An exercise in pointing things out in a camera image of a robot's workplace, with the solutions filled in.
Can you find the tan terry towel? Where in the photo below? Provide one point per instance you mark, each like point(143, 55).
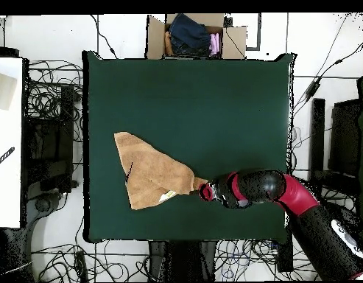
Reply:
point(151, 171)

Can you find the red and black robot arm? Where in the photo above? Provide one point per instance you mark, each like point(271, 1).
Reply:
point(299, 196)

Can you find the dark green table cloth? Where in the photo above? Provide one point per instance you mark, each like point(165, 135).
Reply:
point(198, 103)

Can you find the black power strip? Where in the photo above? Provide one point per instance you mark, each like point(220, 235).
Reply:
point(284, 256)

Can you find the pink cloth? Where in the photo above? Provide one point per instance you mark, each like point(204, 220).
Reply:
point(215, 44)

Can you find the black equipment rack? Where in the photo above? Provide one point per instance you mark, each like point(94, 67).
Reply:
point(51, 141)

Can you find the brown cardboard box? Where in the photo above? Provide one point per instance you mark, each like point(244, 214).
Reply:
point(232, 41)

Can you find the blue denim jeans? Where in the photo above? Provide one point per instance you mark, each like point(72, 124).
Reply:
point(188, 34)

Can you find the white side table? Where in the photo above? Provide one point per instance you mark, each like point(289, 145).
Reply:
point(7, 177)

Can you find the beige paper sheet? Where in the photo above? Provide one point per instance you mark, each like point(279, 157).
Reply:
point(3, 91)

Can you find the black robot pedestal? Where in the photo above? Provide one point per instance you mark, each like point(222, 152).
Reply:
point(184, 259)

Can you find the black metal frame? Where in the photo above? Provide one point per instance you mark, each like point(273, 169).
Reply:
point(316, 132)

